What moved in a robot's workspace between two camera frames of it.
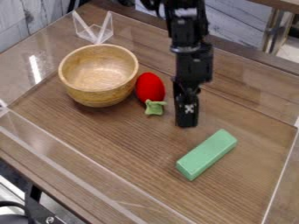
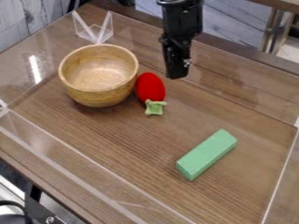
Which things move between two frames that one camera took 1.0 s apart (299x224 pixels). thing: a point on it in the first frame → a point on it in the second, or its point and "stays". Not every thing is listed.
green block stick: (205, 153) stays
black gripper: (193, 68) → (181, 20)
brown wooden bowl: (97, 73) stays
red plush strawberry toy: (151, 92) stays
